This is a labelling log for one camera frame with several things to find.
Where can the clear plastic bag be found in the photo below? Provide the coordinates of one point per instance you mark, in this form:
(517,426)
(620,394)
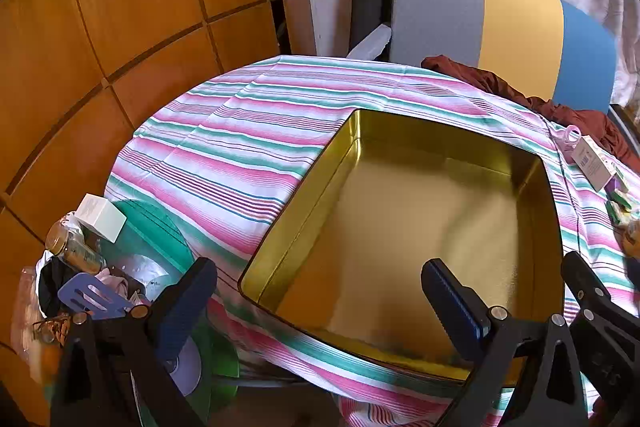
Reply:
(27,317)

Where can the white plastic bag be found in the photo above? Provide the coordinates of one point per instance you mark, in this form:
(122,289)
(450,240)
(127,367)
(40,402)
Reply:
(370,44)

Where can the yellow pastry packet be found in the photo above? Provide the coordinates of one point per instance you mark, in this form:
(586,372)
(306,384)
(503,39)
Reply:
(632,237)

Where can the green snack packet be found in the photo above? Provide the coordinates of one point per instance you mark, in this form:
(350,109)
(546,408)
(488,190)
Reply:
(619,199)
(616,213)

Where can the dark cloth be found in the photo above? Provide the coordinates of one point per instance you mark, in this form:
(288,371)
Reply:
(52,284)

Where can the cream carton box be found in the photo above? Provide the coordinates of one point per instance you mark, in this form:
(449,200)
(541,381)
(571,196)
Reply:
(592,159)

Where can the small white box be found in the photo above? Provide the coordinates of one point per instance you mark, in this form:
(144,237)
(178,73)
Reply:
(100,214)

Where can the maroon cloth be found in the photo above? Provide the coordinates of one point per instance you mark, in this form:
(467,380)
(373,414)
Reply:
(485,79)

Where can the silver foil wrapper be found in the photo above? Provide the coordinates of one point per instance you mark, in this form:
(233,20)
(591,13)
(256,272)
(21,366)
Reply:
(137,268)

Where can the striped tablecloth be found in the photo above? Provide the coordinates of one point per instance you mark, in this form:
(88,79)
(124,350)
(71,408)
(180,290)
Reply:
(240,147)

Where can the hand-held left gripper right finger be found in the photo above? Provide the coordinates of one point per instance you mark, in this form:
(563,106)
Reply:
(452,302)

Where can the pink small container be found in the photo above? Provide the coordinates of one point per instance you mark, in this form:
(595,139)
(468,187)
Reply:
(567,138)

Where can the blue slotted spatula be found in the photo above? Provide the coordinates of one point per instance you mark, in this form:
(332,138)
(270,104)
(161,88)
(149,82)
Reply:
(85,294)

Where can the purple snack packet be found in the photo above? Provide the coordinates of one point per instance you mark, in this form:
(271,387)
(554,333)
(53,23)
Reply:
(619,180)

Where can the gold metal tin box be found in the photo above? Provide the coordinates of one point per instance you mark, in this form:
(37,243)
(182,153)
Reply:
(400,217)

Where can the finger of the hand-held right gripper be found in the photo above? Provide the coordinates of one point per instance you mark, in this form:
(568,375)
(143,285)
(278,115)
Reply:
(582,279)

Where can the grey yellow blue chair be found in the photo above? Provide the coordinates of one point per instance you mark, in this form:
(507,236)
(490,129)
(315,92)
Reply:
(515,22)

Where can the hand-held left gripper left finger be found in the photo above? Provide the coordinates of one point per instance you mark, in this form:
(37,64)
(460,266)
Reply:
(180,312)

